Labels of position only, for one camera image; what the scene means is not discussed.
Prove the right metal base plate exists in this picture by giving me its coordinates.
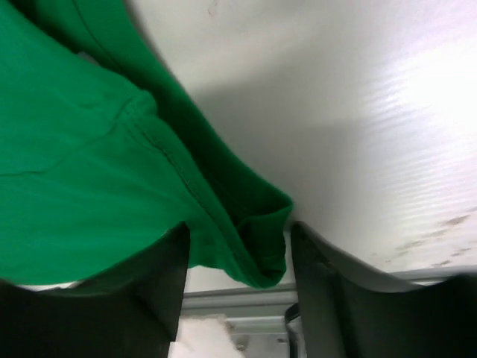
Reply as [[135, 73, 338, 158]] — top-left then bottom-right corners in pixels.
[[227, 315, 290, 358]]

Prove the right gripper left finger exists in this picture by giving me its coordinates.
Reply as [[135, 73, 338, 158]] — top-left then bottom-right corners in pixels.
[[1, 223, 190, 358]]

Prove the green t shirt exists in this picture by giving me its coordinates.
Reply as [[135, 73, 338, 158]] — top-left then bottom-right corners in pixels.
[[1, 1, 292, 289]]

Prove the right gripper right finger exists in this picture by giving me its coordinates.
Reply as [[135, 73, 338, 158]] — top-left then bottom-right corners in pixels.
[[291, 222, 476, 357]]

